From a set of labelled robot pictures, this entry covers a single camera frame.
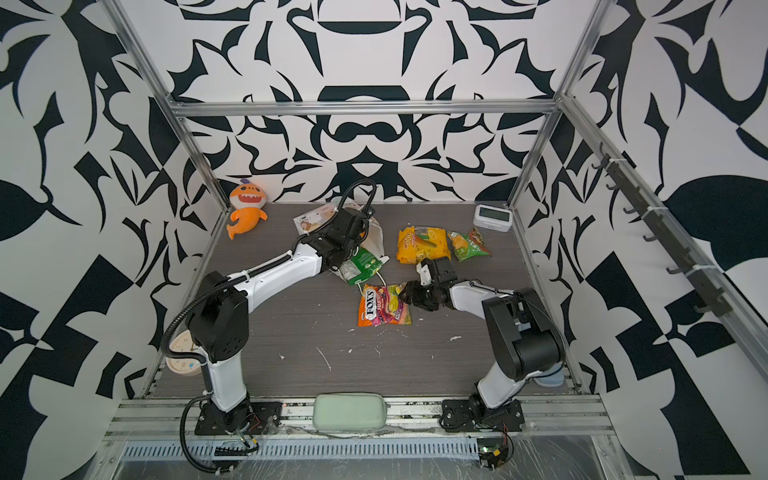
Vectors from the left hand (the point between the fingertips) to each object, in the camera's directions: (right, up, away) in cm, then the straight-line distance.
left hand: (340, 218), depth 88 cm
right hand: (+20, -23, +5) cm, 31 cm away
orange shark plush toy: (-38, +8, +22) cm, 44 cm away
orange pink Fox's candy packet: (+12, -26, +3) cm, 29 cm away
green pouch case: (+4, -48, -14) cm, 50 cm away
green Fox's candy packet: (+5, -15, +11) cm, 19 cm away
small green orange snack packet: (+42, -9, +17) cm, 46 cm away
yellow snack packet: (+23, -8, +14) cm, 28 cm away
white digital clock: (+53, +1, +24) cm, 58 cm away
